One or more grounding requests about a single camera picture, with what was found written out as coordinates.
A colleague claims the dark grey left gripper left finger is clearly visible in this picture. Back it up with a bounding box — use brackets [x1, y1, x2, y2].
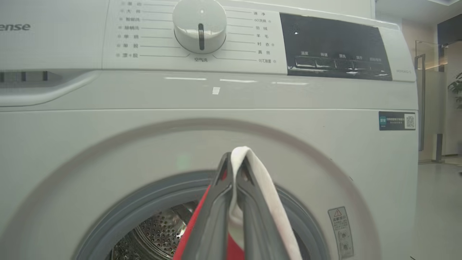
[180, 152, 235, 260]

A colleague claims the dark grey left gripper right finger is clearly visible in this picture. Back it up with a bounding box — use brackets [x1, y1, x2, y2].
[236, 155, 288, 260]

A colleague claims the red and white garment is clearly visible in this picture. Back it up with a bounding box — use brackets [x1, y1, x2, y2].
[173, 146, 303, 260]

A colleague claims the door warning text label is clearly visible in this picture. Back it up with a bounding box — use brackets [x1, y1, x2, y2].
[328, 207, 354, 259]

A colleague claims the grey rubber door gasket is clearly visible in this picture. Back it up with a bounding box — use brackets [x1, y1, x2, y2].
[74, 170, 331, 260]

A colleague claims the white front-load washing machine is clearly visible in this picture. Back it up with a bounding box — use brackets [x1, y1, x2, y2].
[0, 0, 419, 260]

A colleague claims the glass office door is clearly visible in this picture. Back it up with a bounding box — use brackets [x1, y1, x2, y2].
[414, 39, 449, 164]

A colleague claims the black QR code sticker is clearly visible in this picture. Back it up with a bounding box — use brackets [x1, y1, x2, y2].
[379, 111, 416, 131]

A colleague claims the white program dial knob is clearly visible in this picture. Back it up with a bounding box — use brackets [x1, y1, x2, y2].
[172, 0, 227, 55]

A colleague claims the black display control panel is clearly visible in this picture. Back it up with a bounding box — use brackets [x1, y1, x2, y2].
[280, 13, 393, 81]

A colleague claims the white detergent drawer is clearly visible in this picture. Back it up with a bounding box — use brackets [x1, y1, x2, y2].
[0, 0, 105, 107]

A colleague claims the green potted plant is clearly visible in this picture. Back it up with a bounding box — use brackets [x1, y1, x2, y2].
[448, 71, 462, 109]

